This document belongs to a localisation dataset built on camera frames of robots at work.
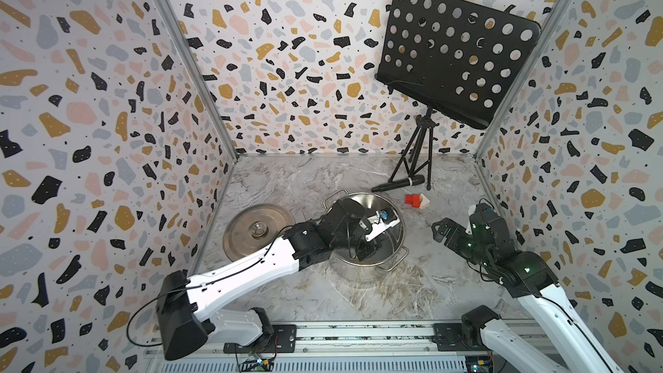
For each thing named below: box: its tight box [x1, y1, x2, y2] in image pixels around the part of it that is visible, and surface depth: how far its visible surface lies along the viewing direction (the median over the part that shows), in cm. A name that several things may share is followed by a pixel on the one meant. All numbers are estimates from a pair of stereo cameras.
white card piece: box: [419, 192, 431, 209], surface depth 105 cm
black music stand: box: [374, 0, 542, 191], surface depth 70 cm
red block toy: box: [404, 193, 421, 209], surface depth 108 cm
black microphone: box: [371, 174, 425, 193], surface depth 112 cm
